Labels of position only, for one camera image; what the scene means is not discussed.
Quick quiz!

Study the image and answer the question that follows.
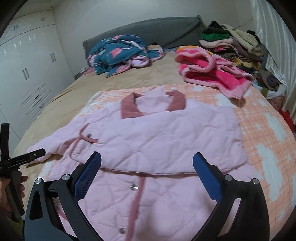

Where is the dark grey headboard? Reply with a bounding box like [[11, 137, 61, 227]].
[[82, 15, 206, 55]]

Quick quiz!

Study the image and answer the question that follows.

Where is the pile of assorted clothes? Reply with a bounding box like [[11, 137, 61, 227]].
[[199, 21, 280, 91]]

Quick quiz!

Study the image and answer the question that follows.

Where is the white satin curtain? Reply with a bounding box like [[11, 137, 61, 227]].
[[251, 1, 295, 118]]

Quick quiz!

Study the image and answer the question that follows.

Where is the hot pink fleece garment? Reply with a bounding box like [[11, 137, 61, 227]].
[[175, 46, 254, 100]]

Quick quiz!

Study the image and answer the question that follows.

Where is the white wardrobe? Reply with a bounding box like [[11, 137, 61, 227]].
[[1, 11, 74, 152]]

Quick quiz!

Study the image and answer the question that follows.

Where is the teal pink flamingo quilt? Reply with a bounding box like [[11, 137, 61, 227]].
[[86, 34, 165, 77]]

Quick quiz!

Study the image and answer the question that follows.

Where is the pink quilted jacket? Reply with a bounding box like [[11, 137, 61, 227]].
[[29, 87, 257, 240]]

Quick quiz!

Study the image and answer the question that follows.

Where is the beige bed sheet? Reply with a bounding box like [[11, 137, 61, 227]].
[[13, 53, 183, 156]]

